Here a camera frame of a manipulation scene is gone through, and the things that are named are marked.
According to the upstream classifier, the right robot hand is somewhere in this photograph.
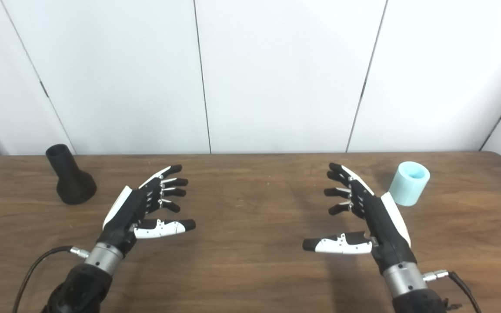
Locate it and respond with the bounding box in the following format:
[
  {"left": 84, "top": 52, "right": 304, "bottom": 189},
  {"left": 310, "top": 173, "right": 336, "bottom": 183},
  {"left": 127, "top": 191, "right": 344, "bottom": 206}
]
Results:
[{"left": 302, "top": 162, "right": 418, "bottom": 275}]

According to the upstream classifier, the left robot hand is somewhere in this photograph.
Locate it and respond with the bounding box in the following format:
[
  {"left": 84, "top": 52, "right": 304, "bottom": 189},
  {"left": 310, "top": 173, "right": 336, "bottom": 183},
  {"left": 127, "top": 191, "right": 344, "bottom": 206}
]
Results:
[{"left": 97, "top": 164, "right": 197, "bottom": 257}]

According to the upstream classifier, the light-blue hose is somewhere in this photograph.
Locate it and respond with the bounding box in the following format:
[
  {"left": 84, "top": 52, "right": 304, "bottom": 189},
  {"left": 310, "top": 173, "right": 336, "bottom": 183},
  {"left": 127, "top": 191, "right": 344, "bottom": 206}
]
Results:
[{"left": 388, "top": 161, "right": 431, "bottom": 206}]

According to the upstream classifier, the black nozzle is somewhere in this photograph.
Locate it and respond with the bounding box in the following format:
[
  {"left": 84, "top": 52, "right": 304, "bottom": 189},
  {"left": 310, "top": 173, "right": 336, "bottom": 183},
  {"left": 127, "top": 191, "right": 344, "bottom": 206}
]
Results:
[{"left": 45, "top": 144, "right": 97, "bottom": 205}]

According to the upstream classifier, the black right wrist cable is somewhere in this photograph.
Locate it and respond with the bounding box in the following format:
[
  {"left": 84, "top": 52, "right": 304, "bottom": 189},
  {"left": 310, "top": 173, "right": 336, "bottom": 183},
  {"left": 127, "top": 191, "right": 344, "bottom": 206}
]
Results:
[{"left": 422, "top": 270, "right": 482, "bottom": 313}]

